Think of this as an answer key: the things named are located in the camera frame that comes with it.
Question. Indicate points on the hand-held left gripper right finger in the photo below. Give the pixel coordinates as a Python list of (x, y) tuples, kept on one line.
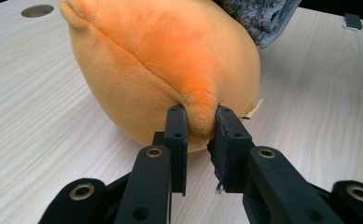
[(230, 152)]

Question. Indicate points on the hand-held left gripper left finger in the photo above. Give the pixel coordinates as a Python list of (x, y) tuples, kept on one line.
[(177, 149)]

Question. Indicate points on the orange plush toy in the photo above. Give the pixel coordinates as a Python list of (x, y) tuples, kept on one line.
[(157, 62)]

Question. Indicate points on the grey fuzzy cloth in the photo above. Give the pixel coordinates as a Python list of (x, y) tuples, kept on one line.
[(260, 18)]

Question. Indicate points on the small black clip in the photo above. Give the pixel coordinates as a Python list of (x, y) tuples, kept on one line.
[(353, 21)]

